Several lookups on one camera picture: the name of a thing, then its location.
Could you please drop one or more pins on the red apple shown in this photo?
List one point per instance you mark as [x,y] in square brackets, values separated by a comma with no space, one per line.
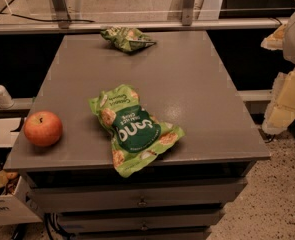
[43,128]

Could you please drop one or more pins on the metal frame railing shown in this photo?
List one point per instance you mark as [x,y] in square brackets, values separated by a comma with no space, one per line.
[89,16]

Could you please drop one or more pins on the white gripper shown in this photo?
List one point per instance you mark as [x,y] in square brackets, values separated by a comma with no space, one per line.
[280,110]

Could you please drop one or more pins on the green jalapeno chip bag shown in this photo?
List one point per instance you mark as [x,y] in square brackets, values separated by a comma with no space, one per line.
[127,39]

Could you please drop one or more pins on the white cardboard box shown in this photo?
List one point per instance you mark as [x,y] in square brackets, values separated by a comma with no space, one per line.
[15,205]

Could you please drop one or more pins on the grey drawer cabinet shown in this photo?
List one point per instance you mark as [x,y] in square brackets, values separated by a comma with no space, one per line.
[180,80]

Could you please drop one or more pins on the green rice chip bag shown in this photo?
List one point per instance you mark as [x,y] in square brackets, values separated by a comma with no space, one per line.
[137,138]

